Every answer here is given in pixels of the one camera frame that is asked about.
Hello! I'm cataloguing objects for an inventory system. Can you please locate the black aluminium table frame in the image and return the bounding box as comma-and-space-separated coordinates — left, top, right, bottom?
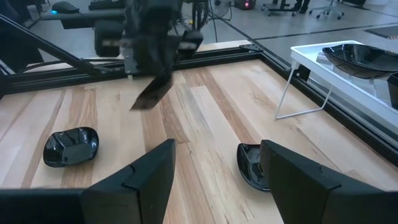
0, 14, 398, 167

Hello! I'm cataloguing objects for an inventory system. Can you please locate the black keyboard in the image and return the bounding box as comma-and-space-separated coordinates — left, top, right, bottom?
88, 0, 127, 10

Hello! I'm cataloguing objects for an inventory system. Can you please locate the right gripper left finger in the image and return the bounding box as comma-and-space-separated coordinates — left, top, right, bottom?
81, 138, 177, 224

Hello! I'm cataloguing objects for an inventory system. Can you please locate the black leaf-shaped mini plate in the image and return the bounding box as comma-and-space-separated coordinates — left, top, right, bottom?
322, 43, 398, 80
236, 142, 271, 192
42, 126, 100, 168

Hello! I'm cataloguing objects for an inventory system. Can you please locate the office chair base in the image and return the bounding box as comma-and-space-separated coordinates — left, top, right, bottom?
309, 0, 345, 20

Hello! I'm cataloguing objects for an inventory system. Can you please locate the grey floor fan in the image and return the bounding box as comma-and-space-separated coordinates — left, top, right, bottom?
212, 0, 233, 21

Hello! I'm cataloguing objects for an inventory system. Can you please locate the black wheeled cart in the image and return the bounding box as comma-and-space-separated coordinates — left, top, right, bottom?
261, 0, 299, 17

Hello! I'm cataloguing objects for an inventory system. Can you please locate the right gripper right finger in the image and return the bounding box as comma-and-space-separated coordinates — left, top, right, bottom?
260, 139, 379, 224

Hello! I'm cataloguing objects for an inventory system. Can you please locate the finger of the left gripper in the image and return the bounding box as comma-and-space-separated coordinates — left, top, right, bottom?
129, 70, 174, 111

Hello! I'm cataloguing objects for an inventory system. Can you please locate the black box red light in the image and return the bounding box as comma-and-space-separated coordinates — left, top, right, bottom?
234, 0, 257, 11

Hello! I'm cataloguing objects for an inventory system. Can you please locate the black computer mouse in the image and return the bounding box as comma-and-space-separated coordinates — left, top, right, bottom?
51, 1, 81, 15

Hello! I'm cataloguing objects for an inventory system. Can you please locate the dark grey floor mat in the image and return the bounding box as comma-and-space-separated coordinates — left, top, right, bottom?
363, 24, 398, 40

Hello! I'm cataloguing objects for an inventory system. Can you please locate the black side desk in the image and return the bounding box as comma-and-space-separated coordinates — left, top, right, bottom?
40, 8, 127, 30

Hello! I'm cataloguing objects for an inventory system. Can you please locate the white wire rack shelf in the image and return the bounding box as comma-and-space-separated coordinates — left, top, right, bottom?
275, 39, 398, 125

